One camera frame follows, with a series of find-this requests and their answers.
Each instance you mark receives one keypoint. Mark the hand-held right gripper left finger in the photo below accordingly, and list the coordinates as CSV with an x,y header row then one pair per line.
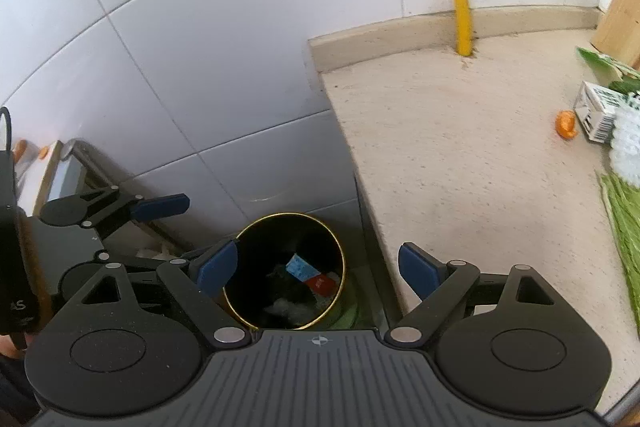
x,y
217,267

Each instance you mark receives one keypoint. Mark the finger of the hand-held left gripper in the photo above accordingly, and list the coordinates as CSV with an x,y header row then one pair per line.
x,y
162,207
145,261

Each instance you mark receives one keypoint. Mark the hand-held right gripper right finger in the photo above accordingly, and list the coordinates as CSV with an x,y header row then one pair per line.
x,y
420,272

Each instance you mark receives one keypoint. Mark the black trash bin gold rim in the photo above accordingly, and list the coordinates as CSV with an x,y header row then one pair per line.
x,y
260,257

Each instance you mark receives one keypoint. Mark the white foam fruit net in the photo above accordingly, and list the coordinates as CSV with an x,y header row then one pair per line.
x,y
285,309
627,142

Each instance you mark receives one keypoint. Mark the red blue drink carton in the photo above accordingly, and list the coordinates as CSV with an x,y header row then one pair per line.
x,y
312,276

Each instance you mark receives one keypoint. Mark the green leafy vegetable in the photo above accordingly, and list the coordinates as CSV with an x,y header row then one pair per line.
x,y
625,247

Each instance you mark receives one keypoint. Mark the orange peel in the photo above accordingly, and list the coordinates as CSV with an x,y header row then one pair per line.
x,y
566,126

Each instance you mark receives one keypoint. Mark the white green drink carton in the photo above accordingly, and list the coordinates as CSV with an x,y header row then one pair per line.
x,y
595,112

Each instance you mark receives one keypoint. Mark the green white plastic wrapper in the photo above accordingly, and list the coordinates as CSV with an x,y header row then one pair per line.
x,y
605,62

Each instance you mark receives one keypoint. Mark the white plastic bag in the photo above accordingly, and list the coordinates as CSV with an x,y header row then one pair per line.
x,y
155,251

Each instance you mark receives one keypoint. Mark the stainless steel stand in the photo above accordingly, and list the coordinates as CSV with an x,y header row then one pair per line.
x,y
125,187

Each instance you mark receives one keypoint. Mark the dark brown cabinet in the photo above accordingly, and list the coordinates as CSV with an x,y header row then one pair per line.
x,y
372,257

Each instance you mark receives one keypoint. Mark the green plastic base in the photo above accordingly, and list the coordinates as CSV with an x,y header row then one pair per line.
x,y
347,314

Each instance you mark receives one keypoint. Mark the orange carrot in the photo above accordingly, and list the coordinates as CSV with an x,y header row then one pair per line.
x,y
20,148

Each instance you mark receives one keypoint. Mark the wooden knife block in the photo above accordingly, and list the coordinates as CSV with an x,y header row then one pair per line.
x,y
620,17

